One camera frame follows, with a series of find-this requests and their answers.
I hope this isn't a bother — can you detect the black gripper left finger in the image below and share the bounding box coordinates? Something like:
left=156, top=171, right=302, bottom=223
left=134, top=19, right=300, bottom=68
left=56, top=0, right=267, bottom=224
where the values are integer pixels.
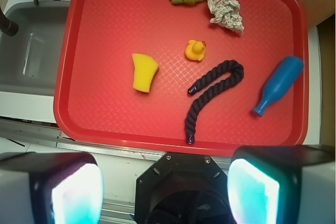
left=1, top=152, right=103, bottom=223

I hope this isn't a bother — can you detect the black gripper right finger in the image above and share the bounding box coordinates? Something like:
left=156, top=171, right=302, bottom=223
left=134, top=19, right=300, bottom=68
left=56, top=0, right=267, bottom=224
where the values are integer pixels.
left=227, top=145, right=335, bottom=223

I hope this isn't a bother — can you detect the blue plastic bottle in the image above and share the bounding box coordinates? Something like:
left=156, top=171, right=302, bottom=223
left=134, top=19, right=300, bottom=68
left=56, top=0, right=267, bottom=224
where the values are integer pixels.
left=253, top=56, right=304, bottom=117

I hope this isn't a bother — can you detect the grey sink basin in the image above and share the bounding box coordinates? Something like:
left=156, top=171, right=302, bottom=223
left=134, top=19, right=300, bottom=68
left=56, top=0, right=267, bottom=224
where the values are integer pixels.
left=1, top=1, right=70, bottom=96

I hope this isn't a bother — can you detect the red plastic tray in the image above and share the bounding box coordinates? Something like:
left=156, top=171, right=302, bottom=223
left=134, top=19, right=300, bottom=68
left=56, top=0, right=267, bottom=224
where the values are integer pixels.
left=54, top=0, right=309, bottom=157

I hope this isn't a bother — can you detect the yellow sponge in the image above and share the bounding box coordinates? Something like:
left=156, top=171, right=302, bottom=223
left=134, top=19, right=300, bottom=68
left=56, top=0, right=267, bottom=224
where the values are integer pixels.
left=132, top=54, right=159, bottom=93

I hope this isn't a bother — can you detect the yellow rubber duck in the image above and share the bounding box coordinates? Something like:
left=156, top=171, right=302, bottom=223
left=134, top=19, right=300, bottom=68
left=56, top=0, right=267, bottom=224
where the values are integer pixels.
left=185, top=40, right=206, bottom=61

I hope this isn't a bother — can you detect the crumpled white paper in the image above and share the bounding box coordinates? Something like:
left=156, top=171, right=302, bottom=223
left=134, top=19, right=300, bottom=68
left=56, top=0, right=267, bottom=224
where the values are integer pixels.
left=207, top=0, right=245, bottom=35

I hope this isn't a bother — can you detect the dark purple rope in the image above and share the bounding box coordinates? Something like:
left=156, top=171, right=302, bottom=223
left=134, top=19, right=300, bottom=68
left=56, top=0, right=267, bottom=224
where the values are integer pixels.
left=184, top=60, right=245, bottom=145

